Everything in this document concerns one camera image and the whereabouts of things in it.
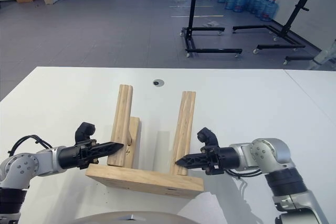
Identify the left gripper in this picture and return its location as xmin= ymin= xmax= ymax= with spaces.
xmin=58 ymin=140 xmax=100 ymax=170

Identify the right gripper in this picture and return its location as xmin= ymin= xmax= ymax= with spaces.
xmin=201 ymin=146 xmax=240 ymax=176

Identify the wooden leg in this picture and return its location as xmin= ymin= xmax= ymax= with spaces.
xmin=107 ymin=84 xmax=134 ymax=168
xmin=169 ymin=91 xmax=197 ymax=177

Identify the wooden seat board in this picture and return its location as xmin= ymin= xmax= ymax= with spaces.
xmin=85 ymin=163 xmax=205 ymax=200

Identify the black wheeled rack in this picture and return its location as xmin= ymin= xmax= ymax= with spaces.
xmin=232 ymin=0 xmax=323 ymax=65
xmin=180 ymin=0 xmax=244 ymax=58

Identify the black cable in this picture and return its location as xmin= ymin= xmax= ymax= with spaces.
xmin=225 ymin=168 xmax=263 ymax=180
xmin=6 ymin=134 xmax=54 ymax=157

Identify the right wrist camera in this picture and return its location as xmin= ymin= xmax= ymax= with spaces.
xmin=196 ymin=127 xmax=220 ymax=148

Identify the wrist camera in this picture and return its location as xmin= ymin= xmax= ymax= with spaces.
xmin=75 ymin=122 xmax=96 ymax=145
xmin=196 ymin=127 xmax=220 ymax=148

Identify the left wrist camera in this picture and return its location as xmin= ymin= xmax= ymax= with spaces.
xmin=75 ymin=122 xmax=96 ymax=145

